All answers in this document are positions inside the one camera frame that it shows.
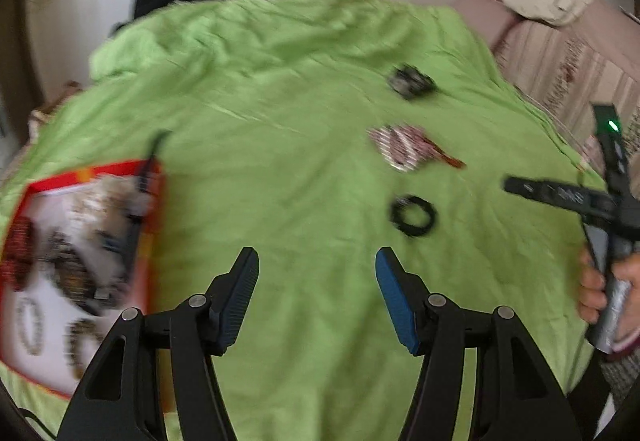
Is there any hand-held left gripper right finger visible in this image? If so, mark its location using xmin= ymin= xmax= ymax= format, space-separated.
xmin=375 ymin=246 xmax=583 ymax=441

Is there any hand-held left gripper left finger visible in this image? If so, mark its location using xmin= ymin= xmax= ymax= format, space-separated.
xmin=57 ymin=246 xmax=261 ymax=441

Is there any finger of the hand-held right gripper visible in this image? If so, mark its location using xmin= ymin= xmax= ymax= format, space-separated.
xmin=502 ymin=175 xmax=618 ymax=223

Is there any blue striped hair band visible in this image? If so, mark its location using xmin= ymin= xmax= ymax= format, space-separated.
xmin=95 ymin=131 xmax=171 ymax=294

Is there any red cardboard box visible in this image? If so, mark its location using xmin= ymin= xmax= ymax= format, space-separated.
xmin=0 ymin=160 xmax=167 ymax=399

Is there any leopard print scrunchie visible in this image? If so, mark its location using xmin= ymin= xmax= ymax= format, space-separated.
xmin=42 ymin=231 xmax=108 ymax=317

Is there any white cherry print scrunchie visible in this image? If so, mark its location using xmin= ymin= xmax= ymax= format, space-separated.
xmin=70 ymin=173 xmax=135 ymax=228

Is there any pearl bead bracelet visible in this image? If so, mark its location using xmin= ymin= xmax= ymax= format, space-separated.
xmin=15 ymin=296 xmax=47 ymax=358

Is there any dark red dotted scrunchie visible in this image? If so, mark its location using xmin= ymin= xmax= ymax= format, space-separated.
xmin=0 ymin=216 xmax=38 ymax=293

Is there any person's right hand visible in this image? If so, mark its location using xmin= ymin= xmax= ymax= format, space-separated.
xmin=576 ymin=246 xmax=640 ymax=327

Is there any striped floral sofa cover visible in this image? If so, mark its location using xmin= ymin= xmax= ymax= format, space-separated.
xmin=492 ymin=18 xmax=640 ymax=182

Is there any red checkered scrunchie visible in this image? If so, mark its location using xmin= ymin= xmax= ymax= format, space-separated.
xmin=368 ymin=123 xmax=433 ymax=172

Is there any dark sheer scrunchie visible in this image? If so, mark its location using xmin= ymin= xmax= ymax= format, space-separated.
xmin=387 ymin=64 xmax=437 ymax=102

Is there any green blanket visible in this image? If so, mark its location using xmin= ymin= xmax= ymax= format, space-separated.
xmin=0 ymin=0 xmax=608 ymax=441

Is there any black ribbed hair tie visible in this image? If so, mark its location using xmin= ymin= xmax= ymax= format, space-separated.
xmin=389 ymin=193 xmax=438 ymax=239

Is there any red bead bracelet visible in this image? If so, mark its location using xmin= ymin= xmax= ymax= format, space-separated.
xmin=425 ymin=141 xmax=467 ymax=170

